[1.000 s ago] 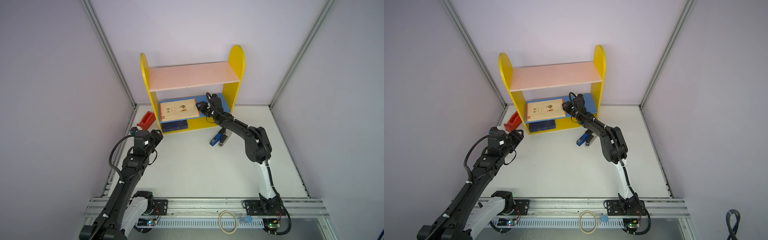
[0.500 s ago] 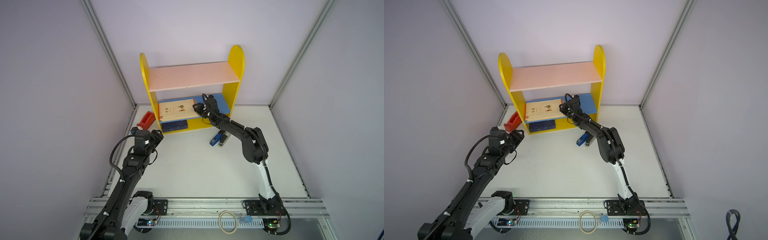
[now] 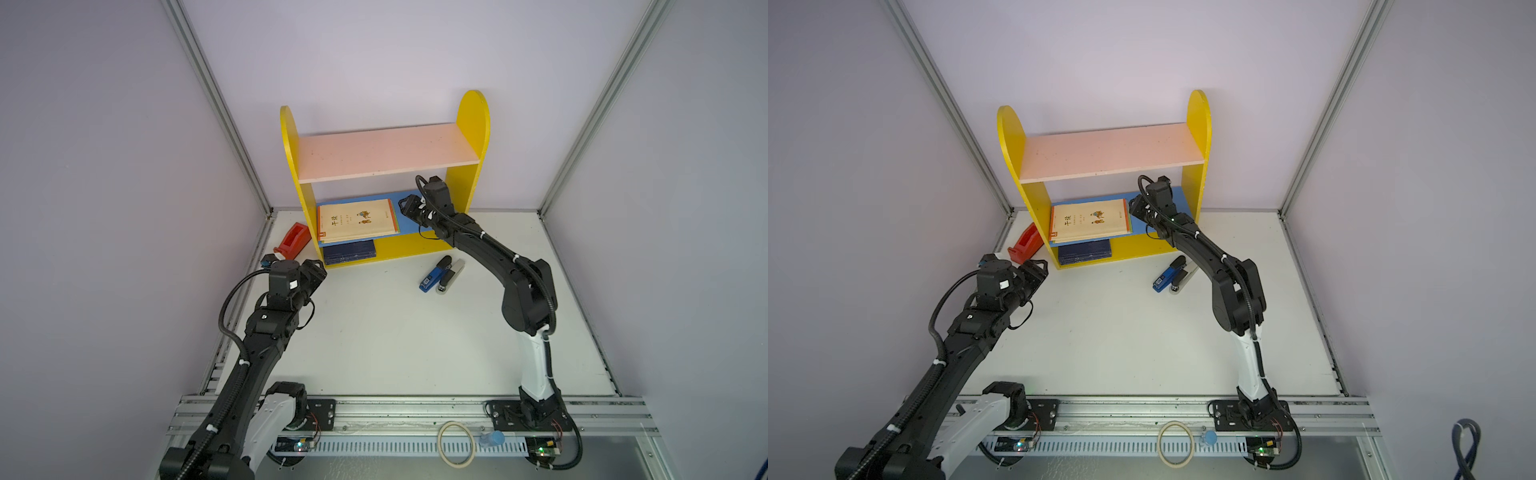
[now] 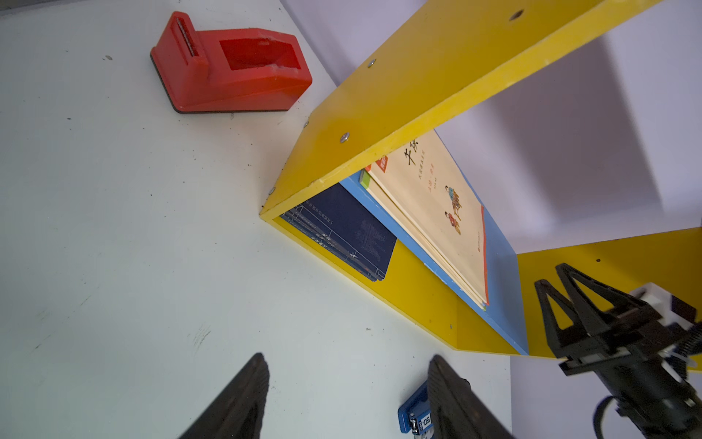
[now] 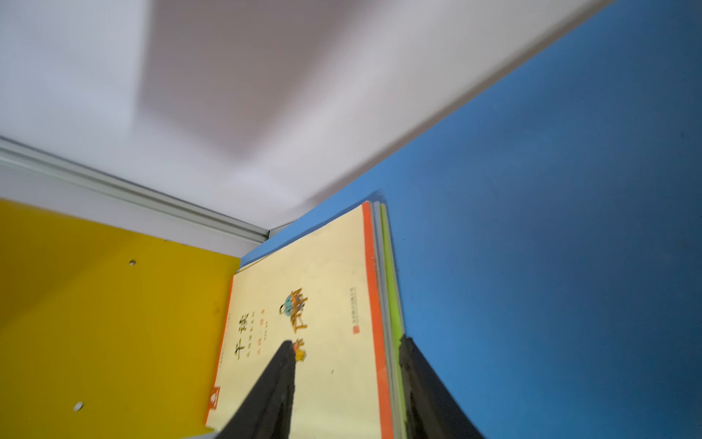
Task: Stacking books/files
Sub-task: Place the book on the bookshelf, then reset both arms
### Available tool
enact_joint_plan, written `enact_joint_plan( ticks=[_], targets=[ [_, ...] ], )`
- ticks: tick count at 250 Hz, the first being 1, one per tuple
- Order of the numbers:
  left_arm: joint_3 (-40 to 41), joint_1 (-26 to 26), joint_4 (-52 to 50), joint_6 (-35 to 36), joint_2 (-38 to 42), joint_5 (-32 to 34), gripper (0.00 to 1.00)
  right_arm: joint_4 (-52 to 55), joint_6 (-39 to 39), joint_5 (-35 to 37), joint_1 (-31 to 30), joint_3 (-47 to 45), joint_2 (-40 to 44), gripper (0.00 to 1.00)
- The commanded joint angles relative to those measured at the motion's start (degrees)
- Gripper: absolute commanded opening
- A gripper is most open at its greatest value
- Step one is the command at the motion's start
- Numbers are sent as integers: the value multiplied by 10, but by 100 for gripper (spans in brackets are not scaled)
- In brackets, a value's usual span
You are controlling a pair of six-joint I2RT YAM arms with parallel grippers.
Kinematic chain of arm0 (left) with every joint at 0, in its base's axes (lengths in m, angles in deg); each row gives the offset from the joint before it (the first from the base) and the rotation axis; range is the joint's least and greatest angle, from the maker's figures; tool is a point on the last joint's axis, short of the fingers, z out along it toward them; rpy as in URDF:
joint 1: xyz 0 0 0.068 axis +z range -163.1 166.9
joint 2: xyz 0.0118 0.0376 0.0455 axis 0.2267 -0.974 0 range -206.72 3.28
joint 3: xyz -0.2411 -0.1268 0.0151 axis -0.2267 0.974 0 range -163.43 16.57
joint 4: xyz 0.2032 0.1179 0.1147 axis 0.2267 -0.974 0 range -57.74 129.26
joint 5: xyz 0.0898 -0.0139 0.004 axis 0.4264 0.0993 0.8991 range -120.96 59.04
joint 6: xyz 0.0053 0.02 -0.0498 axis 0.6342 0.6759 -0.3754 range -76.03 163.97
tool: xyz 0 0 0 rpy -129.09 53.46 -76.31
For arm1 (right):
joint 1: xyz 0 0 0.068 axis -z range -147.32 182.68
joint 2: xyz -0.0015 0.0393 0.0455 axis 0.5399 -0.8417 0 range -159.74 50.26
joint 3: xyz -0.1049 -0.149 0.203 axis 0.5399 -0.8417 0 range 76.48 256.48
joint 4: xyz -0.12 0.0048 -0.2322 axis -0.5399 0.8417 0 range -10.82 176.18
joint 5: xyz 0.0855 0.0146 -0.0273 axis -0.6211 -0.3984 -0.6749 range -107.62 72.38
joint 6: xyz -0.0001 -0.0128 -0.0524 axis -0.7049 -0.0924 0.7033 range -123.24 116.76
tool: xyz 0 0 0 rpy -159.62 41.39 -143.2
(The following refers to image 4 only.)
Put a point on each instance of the red tape dispenser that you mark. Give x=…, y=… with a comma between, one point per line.
x=229, y=70

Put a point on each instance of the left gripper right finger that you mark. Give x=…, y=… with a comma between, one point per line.
x=456, y=411

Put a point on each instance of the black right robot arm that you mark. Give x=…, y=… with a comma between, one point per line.
x=658, y=400

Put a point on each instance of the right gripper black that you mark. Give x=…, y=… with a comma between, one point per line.
x=627, y=335

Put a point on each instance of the dark purple book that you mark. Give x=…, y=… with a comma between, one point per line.
x=336, y=221

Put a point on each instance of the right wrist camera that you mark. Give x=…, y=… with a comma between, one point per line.
x=672, y=309

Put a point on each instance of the beige book orange edge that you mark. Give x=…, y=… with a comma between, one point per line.
x=428, y=186

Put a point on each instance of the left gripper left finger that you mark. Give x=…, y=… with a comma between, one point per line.
x=237, y=412

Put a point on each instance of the beige book green edge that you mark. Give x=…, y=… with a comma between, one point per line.
x=415, y=240

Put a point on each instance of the blue black stapler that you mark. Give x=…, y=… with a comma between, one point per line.
x=414, y=414

